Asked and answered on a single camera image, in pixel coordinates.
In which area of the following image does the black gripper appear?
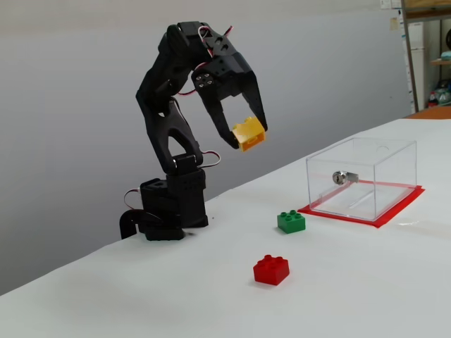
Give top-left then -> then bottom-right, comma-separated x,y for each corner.
191,51 -> 268,149

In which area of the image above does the yellow lego brick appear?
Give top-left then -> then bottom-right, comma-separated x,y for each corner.
231,115 -> 268,153

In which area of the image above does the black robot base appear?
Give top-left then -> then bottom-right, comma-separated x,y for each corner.
119,168 -> 209,242

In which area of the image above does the silver metal box lock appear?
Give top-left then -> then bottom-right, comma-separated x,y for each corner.
332,170 -> 360,186

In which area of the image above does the green lego brick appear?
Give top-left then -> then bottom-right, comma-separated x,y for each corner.
276,210 -> 307,235

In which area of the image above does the red lego brick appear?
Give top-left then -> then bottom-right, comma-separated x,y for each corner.
252,253 -> 291,285

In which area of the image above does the transparent plastic box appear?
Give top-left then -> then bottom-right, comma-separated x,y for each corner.
305,137 -> 419,223

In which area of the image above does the metal shelf rack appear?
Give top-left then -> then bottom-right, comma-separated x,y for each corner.
400,0 -> 451,113

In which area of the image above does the brown wooden table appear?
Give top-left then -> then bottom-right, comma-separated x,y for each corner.
404,105 -> 451,121

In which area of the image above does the teal plastic bag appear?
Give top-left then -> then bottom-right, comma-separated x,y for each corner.
435,80 -> 451,106

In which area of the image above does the red tape frame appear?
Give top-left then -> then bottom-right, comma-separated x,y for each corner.
297,180 -> 426,230

